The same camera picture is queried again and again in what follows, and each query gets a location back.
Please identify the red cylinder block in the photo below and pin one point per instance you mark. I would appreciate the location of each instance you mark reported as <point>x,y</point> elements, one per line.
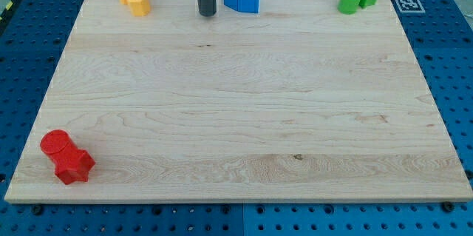
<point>58,146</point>

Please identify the white fiducial marker tag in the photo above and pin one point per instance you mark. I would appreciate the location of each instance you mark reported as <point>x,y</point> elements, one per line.
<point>409,6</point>

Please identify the red star block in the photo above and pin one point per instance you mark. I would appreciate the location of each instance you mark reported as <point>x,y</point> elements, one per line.
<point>73,165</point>

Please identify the light wooden board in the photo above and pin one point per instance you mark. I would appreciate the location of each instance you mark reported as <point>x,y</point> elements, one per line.
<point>297,103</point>

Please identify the yellow hexagon block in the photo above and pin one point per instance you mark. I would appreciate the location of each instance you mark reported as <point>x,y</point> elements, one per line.
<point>139,7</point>

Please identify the blue pointed block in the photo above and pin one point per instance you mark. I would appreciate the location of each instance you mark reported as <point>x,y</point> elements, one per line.
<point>248,6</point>

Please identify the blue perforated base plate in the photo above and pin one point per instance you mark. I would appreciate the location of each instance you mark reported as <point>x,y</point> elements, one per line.
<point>30,49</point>

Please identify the green cylinder block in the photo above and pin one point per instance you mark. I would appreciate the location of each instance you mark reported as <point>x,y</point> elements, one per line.
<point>348,6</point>

